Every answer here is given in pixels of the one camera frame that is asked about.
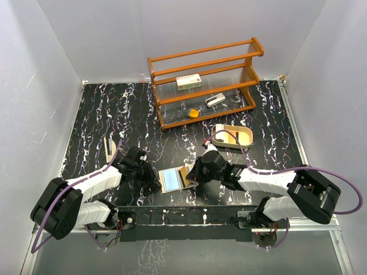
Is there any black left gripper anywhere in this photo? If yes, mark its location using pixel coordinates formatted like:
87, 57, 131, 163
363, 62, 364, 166
132, 160, 161, 188

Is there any cream leather card holder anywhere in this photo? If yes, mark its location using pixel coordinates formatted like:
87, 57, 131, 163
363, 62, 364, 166
158, 164, 198, 193

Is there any credit card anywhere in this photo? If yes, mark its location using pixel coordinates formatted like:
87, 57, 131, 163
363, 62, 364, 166
178, 166, 191, 188

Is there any stack of cards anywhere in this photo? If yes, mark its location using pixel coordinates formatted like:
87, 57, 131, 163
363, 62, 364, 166
214, 124, 226, 143

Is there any beige oval tray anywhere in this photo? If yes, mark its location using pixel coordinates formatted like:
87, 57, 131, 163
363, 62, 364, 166
212, 124, 253, 149

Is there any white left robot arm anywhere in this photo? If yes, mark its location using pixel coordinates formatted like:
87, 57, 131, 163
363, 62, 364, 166
30, 146, 161, 239

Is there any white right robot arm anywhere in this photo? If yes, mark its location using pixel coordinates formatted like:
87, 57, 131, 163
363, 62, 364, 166
185, 144, 341, 227

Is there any card with black stripe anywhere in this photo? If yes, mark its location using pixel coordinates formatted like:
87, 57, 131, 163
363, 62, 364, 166
228, 131, 239, 144

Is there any yellow tape measure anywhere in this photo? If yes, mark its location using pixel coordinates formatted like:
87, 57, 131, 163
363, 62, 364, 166
188, 108, 200, 119

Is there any black front base bar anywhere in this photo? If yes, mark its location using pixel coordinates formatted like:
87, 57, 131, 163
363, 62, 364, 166
85, 205, 287, 243

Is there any white stapler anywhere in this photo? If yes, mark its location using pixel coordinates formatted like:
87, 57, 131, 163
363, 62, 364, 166
205, 93, 225, 108

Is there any orange wooden shelf rack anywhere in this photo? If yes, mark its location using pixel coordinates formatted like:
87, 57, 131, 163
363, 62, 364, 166
147, 37, 264, 129

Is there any white red paper box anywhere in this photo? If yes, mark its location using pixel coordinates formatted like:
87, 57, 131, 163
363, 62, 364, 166
175, 74, 202, 91

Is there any aluminium frame rail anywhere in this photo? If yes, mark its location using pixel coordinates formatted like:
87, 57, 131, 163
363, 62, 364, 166
20, 76, 355, 275

